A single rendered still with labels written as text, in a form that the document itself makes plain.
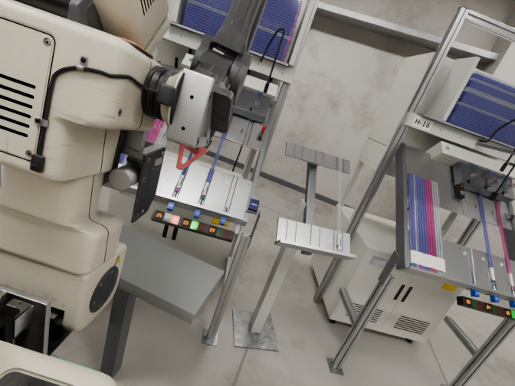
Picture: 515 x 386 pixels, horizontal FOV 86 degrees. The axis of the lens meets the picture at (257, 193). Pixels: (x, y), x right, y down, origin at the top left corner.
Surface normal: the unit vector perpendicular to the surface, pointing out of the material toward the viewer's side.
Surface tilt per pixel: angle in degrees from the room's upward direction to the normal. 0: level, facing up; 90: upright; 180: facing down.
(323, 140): 90
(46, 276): 82
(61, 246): 82
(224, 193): 43
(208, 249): 90
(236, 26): 81
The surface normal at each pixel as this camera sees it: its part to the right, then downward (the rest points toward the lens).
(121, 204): 0.01, 0.36
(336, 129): -0.26, 0.26
